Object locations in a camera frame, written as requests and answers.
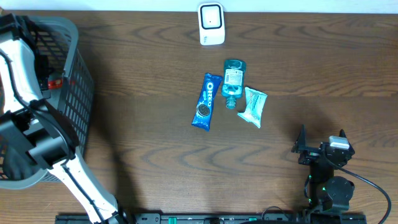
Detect light green snack packet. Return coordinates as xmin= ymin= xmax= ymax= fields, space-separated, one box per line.
xmin=238 ymin=86 xmax=267 ymax=129

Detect teal mouthwash bottle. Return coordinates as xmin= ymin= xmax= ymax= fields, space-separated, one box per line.
xmin=221 ymin=59 xmax=246 ymax=110

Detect blue Oreo cookie pack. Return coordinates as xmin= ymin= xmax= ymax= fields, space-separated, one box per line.
xmin=192 ymin=73 xmax=223 ymax=131

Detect red Nescafe coffee stick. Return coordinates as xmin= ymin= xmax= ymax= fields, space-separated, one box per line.
xmin=48 ymin=78 xmax=63 ymax=90

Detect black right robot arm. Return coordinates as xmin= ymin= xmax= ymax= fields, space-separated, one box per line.
xmin=292 ymin=126 xmax=355 ymax=213

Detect grey plastic mesh basket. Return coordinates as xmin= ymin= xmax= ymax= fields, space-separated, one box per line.
xmin=0 ymin=15 xmax=95 ymax=190

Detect black right camera cable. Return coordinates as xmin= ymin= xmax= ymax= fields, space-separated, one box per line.
xmin=323 ymin=149 xmax=392 ymax=224

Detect black mounting rail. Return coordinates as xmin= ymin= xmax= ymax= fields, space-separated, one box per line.
xmin=55 ymin=212 xmax=368 ymax=224

